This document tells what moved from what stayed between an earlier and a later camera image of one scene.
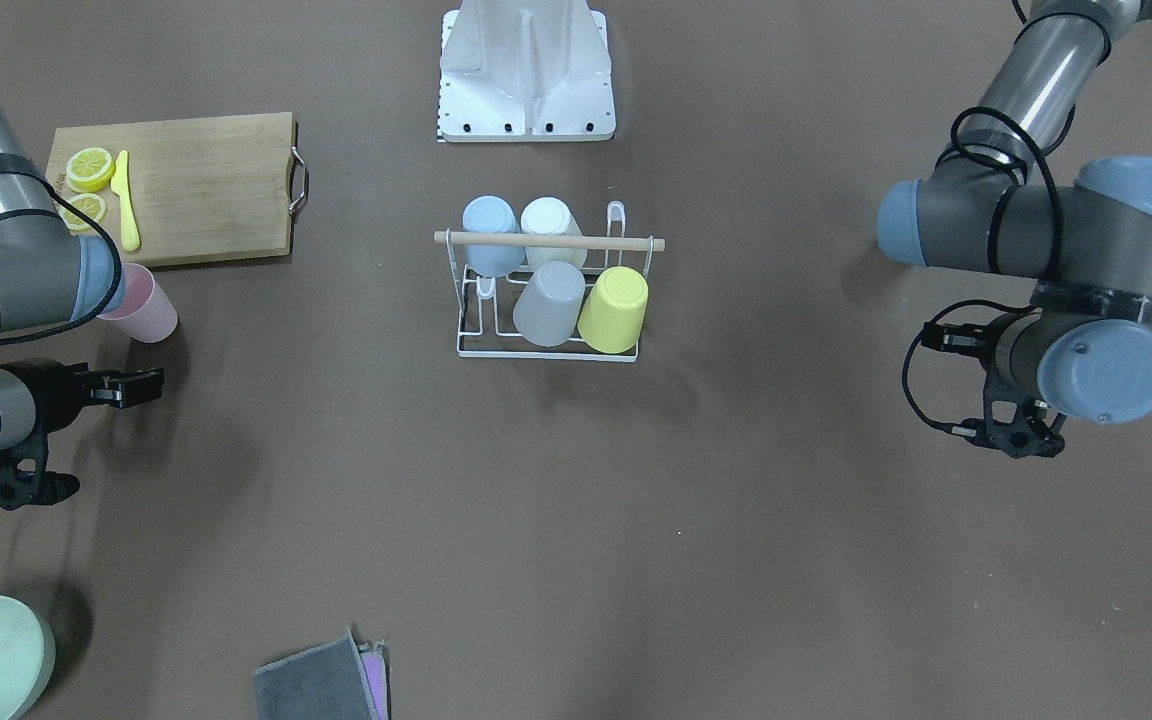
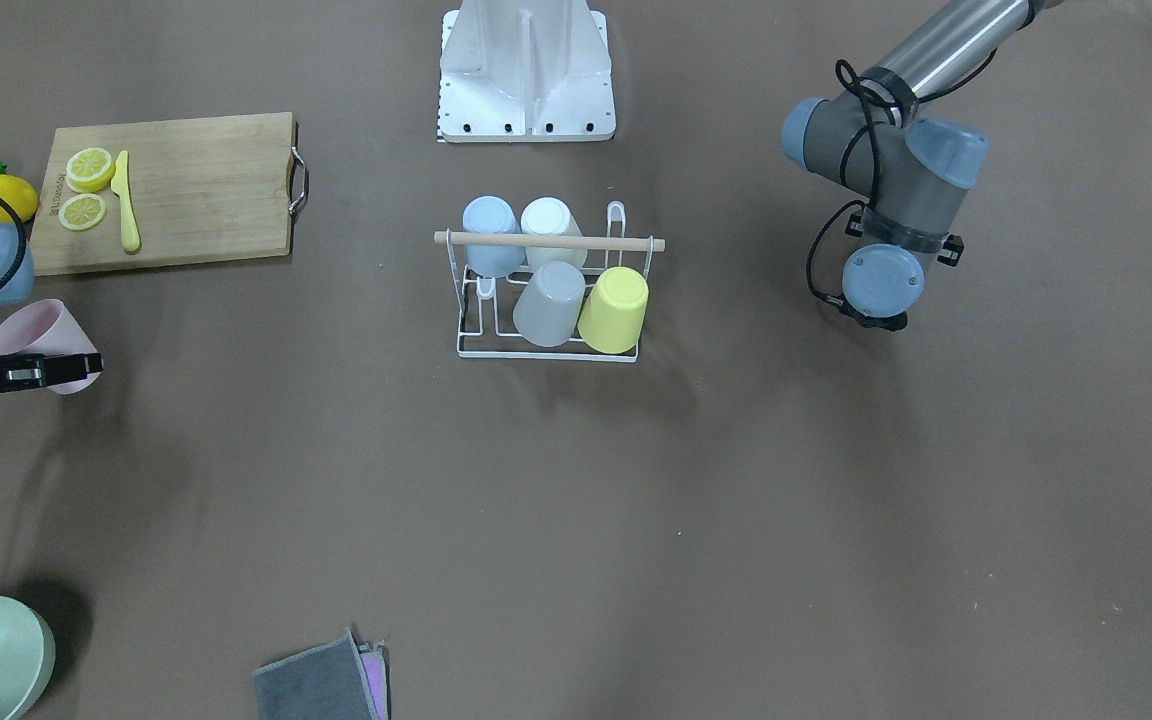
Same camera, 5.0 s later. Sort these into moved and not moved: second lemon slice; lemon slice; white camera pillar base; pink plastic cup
Moved: pink plastic cup
Not moved: lemon slice; white camera pillar base; second lemon slice
